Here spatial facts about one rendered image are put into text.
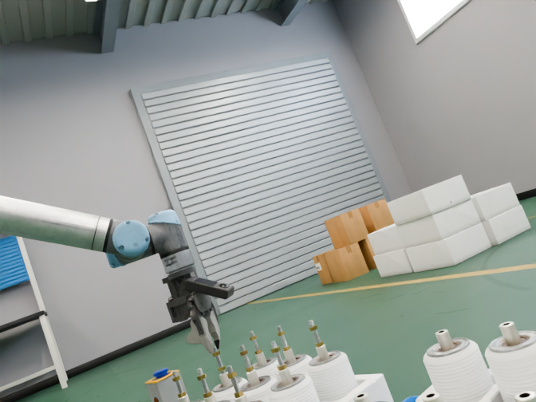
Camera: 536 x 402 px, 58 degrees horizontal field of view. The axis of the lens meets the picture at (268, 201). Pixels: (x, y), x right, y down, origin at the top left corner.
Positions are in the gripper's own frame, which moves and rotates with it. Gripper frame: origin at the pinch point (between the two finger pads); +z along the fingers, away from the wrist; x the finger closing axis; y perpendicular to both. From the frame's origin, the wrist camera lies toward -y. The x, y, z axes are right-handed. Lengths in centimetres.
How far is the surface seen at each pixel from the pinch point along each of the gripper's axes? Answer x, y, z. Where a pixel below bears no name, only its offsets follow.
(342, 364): 3.8, -29.8, 11.6
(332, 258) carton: -349, 55, 12
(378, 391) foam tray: 1.4, -34.5, 19.5
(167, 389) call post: 0.9, 17.0, 6.7
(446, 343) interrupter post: 18, -53, 9
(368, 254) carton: -364, 23, 20
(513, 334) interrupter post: 24, -64, 8
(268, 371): -6.4, -7.8, 11.1
